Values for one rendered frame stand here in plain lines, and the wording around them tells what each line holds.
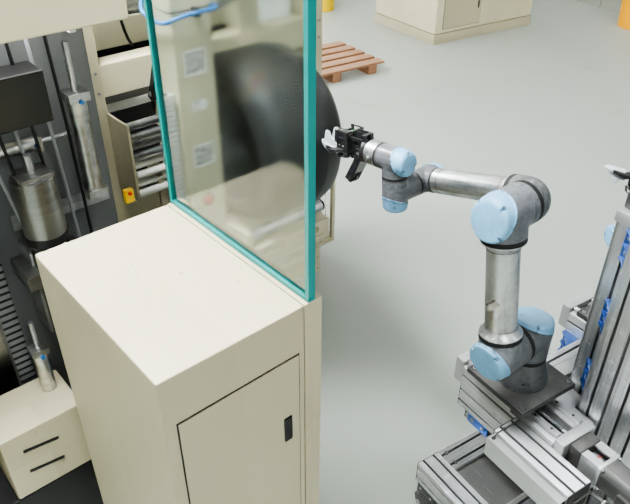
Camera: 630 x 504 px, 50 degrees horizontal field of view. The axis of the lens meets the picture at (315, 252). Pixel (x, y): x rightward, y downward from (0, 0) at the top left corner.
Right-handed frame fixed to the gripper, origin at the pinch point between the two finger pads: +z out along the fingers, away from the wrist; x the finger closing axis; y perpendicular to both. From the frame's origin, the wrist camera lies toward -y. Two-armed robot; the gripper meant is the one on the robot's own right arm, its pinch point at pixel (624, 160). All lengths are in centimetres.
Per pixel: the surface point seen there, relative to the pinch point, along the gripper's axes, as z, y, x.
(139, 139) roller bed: 21, -30, -168
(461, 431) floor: -26, 98, -68
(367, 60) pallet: 399, 93, -27
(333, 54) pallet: 420, 89, -56
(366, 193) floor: 173, 98, -71
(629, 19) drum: 498, 134, 276
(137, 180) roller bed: 19, -16, -173
